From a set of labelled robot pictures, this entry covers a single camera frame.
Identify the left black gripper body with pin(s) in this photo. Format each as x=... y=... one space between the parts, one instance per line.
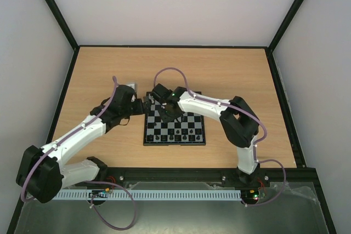
x=139 y=109

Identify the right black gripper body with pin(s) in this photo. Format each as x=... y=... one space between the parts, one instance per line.
x=170 y=113

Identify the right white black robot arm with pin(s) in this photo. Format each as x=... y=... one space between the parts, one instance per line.
x=238 y=121

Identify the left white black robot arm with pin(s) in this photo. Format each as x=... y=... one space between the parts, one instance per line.
x=44 y=171

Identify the black magnetic chess board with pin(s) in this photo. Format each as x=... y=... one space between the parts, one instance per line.
x=153 y=125

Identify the black piece bottom centre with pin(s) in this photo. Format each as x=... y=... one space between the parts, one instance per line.
x=178 y=137

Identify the black rook back corner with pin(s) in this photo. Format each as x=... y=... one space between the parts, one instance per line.
x=150 y=137

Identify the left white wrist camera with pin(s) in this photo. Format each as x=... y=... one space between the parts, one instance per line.
x=132 y=85

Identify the light blue slotted cable duct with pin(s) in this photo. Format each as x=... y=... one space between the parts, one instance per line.
x=150 y=195

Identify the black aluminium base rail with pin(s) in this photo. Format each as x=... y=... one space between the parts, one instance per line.
x=225 y=177

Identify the black frame post left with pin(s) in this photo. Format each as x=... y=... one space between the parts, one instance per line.
x=52 y=5

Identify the black frame post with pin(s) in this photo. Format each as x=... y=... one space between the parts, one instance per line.
x=52 y=5
x=294 y=8

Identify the black frame post right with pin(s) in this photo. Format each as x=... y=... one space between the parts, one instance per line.
x=294 y=8

